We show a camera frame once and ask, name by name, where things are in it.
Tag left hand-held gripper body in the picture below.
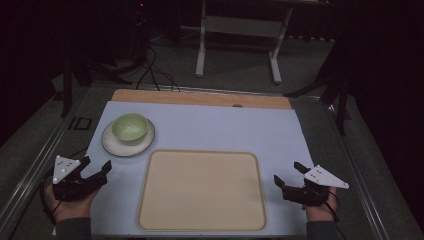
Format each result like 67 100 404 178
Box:
51 154 108 203

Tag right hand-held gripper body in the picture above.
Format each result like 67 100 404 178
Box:
281 164 350 207

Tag person's left hand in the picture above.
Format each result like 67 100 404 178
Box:
45 183 100 224

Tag person's right hand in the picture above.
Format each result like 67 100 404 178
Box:
301 186 340 223

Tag black square floor socket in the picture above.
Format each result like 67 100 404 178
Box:
67 116 93 132

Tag green bowl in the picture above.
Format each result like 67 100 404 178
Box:
111 112 150 147

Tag white plate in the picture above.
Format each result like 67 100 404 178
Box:
100 118 157 159

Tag black tripod stand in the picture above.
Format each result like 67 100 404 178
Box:
284 31 353 136
59 54 134 118

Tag beige tray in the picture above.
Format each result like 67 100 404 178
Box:
136 148 269 233

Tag light blue table mat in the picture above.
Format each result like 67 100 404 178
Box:
86 100 316 239

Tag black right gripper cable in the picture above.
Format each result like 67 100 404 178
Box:
316 188 348 240

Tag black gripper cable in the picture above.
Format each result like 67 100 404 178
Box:
316 188 348 240
39 168 65 226

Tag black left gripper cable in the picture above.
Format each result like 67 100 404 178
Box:
39 168 65 226

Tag metal floor rail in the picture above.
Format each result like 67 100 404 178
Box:
324 101 392 240
0 84 113 233

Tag black floor cables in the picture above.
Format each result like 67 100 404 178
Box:
134 44 182 93

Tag white metal table frame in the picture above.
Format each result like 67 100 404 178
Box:
194 0 295 85

